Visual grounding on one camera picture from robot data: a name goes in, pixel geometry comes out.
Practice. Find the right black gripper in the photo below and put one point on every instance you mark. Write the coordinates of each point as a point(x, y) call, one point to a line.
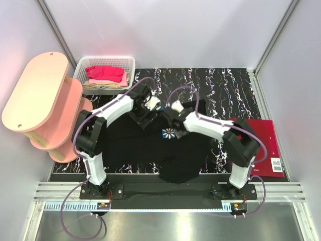
point(178, 134)

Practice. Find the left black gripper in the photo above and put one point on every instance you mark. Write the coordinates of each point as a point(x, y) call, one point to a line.
point(143, 121)

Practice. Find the black t-shirt with daisy print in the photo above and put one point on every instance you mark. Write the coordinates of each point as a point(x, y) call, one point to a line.
point(129, 149)

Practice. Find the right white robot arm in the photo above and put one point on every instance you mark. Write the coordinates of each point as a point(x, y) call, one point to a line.
point(243, 147)

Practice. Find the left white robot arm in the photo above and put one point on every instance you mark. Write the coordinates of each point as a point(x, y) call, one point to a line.
point(91, 129)

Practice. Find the black marbled table mat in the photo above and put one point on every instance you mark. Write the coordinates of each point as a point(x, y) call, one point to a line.
point(228, 93)

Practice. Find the light pink garment in basket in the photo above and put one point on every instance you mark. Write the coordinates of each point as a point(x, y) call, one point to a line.
point(122, 83)

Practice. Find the magenta t-shirt in basket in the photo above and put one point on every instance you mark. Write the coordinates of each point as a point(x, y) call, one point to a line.
point(105, 73)

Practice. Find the white plastic laundry basket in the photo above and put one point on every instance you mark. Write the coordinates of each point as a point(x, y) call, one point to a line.
point(125, 62)

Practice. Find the beige garment in basket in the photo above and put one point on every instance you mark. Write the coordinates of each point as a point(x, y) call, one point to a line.
point(101, 85)

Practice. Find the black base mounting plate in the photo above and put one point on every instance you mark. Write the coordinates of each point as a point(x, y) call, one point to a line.
point(123, 186)

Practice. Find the pink three-tier wooden shelf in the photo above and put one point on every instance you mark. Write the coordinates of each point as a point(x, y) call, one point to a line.
point(45, 104)

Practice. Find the folded red t-shirt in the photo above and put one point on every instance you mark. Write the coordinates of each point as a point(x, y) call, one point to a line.
point(271, 166)

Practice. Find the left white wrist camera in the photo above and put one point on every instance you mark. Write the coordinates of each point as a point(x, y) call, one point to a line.
point(152, 102)

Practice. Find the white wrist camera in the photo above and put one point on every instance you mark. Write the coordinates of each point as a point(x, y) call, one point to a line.
point(152, 102)
point(177, 106)

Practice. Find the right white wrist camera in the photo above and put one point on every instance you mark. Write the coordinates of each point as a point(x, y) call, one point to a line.
point(177, 106)

